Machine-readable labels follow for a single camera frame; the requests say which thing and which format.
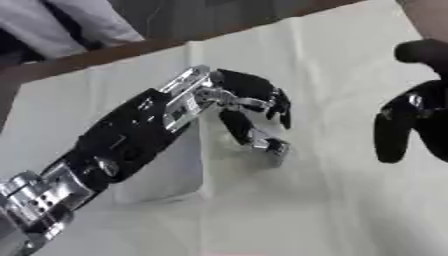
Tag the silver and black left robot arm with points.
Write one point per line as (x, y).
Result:
(128, 133)

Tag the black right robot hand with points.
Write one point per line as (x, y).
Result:
(402, 120)

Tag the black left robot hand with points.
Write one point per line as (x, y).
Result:
(245, 86)

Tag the person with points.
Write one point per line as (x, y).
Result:
(70, 23)

